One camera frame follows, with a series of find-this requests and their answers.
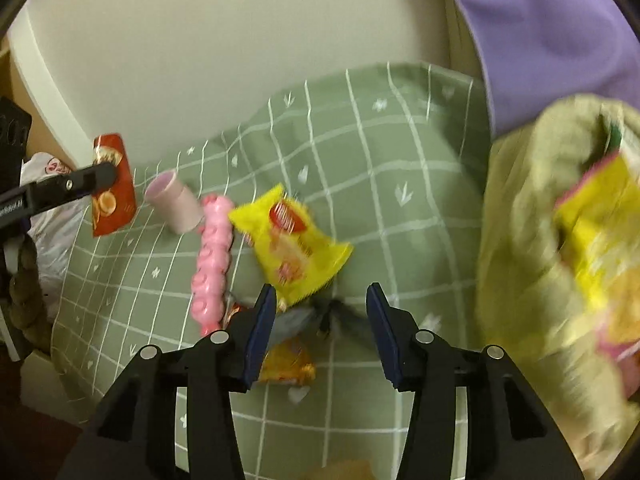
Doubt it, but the left hand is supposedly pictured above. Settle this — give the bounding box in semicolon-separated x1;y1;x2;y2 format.
9;235;52;354

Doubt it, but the pink caterpillar toy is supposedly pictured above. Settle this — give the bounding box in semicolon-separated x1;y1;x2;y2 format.
190;194;234;336

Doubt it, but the orange snack wrapper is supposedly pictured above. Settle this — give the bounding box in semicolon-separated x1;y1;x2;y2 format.
209;288;316;392

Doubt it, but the red snack wrapper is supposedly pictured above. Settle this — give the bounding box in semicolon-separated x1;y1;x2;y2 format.
92;133;137;237

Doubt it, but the green grid tablecloth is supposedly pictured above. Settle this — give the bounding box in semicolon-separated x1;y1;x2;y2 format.
52;64;489;479

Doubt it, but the wooden shelf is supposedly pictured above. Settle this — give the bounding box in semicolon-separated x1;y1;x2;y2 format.
1;38;76;169

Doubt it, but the dark foil wrapper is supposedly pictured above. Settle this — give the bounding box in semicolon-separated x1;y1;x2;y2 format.
268;292;374;349

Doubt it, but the white plastic bag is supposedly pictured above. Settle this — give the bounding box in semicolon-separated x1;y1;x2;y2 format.
21;152;88;320

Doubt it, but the purple cloth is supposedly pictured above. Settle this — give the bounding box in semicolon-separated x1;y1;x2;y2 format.
454;0;639;136

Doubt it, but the pink chips bag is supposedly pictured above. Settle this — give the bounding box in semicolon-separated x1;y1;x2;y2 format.
553;152;639;398

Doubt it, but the yellow nabati wafer wrapper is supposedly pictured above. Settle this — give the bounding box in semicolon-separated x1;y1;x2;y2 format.
229;184;352;307

